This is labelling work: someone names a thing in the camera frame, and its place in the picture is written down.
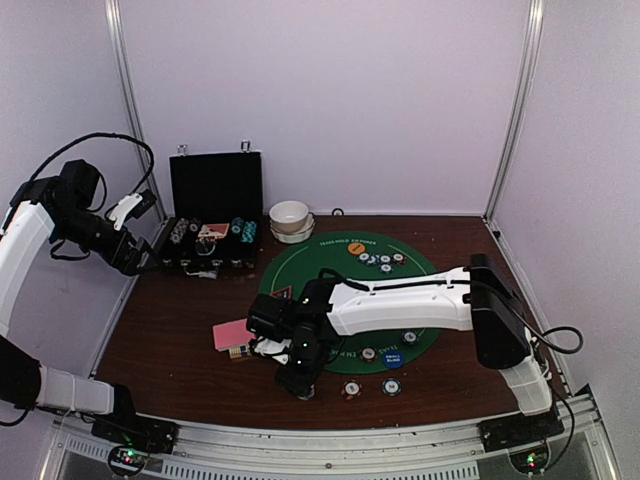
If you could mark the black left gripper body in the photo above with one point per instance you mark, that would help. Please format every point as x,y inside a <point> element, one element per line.
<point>108,251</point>

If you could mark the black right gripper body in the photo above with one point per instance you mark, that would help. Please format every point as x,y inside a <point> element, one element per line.
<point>311,363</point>

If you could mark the pink backed card deck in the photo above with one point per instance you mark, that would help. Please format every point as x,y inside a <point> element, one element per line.
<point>231,334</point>

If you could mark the blue small blind button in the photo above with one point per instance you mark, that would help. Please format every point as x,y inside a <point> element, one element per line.
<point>393,359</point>

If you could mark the dark blue green chip stack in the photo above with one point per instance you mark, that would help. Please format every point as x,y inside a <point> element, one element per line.
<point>391,387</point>

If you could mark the orange big blind button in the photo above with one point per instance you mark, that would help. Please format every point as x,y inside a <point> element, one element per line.
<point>356,248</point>

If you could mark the blue white chip stack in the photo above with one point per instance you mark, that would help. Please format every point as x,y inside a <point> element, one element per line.
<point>307,396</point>

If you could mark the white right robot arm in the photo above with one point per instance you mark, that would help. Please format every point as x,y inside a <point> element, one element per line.
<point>473,298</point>

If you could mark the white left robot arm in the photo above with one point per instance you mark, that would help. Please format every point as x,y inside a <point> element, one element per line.
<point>57,210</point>

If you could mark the triangular black red all-in marker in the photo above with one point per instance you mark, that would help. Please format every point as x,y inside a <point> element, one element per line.
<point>283,293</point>

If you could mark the brown chip row in case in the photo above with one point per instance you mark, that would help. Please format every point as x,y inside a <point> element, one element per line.
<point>194,225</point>

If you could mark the clear acrylic dealer button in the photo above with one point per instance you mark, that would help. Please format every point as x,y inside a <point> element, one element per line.
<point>204,246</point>

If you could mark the gold card box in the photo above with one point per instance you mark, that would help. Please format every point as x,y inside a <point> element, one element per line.
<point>240,352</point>

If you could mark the red playing card deck case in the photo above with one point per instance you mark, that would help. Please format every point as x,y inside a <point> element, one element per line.
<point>214,231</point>

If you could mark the green round poker mat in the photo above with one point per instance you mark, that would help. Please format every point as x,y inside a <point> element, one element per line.
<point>302,262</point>

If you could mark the black poker chip case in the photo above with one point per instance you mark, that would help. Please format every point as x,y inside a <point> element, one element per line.
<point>215,188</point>

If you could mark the white scalloped dish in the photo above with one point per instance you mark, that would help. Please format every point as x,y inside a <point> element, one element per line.
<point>297,236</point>

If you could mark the dark blue chips in case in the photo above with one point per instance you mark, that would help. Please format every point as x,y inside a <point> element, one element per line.
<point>237,225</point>

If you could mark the teal chip row in case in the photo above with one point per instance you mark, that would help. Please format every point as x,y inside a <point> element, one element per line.
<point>249,231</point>

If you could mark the white ceramic bowl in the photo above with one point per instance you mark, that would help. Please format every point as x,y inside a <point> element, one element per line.
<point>288,216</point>

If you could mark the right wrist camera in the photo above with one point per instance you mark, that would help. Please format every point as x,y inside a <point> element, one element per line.
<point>268,317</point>

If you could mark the aluminium front rail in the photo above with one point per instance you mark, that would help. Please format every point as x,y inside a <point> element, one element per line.
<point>452,450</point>

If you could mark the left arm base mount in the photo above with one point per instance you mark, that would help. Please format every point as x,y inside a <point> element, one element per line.
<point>125,426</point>

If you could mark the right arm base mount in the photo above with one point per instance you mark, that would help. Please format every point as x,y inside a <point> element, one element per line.
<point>513,431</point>

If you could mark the aluminium frame post left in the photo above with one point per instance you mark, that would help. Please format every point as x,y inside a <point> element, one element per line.
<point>116,33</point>

